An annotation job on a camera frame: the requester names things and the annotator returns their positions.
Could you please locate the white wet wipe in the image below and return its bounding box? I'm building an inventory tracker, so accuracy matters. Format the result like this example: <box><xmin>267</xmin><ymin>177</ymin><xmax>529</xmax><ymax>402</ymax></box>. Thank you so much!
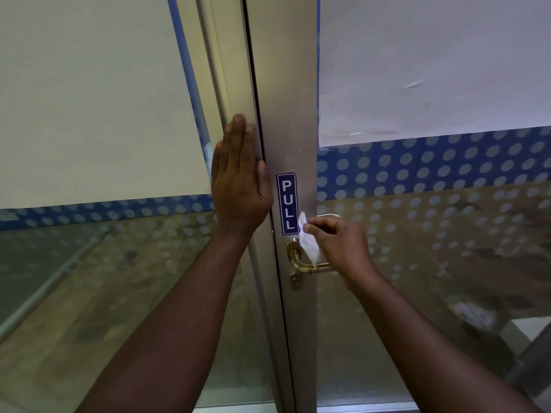
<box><xmin>297</xmin><ymin>212</ymin><xmax>321</xmax><ymax>265</ymax></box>

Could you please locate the blue PULL sign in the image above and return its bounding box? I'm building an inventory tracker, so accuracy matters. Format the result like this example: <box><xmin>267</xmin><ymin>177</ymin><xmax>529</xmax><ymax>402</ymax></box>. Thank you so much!
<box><xmin>275</xmin><ymin>172</ymin><xmax>299</xmax><ymax>236</ymax></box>

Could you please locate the person's left hand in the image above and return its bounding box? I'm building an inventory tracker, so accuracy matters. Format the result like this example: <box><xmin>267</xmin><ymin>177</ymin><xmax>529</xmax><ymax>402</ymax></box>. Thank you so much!
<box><xmin>211</xmin><ymin>114</ymin><xmax>275</xmax><ymax>237</ymax></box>

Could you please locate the person's right hand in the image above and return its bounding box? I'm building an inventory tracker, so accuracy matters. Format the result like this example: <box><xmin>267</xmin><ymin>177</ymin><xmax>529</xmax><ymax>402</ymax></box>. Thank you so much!
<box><xmin>303</xmin><ymin>215</ymin><xmax>379</xmax><ymax>291</ymax></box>

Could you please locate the glass door with metal frame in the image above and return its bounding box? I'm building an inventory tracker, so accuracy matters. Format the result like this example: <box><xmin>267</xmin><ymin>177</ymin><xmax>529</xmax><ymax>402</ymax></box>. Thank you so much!
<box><xmin>243</xmin><ymin>0</ymin><xmax>551</xmax><ymax>413</ymax></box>

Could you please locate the person's left forearm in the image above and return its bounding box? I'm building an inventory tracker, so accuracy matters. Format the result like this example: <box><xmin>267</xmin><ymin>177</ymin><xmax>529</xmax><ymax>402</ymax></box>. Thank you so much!
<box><xmin>75</xmin><ymin>229</ymin><xmax>255</xmax><ymax>413</ymax></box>

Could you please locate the person's right forearm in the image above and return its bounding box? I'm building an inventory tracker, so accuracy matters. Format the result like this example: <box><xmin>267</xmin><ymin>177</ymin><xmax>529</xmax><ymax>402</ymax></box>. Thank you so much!
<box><xmin>348</xmin><ymin>275</ymin><xmax>545</xmax><ymax>413</ymax></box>

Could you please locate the white paper sheet on partition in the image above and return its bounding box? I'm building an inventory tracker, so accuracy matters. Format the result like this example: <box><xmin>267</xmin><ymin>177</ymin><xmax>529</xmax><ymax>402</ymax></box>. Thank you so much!
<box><xmin>0</xmin><ymin>0</ymin><xmax>212</xmax><ymax>210</ymax></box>

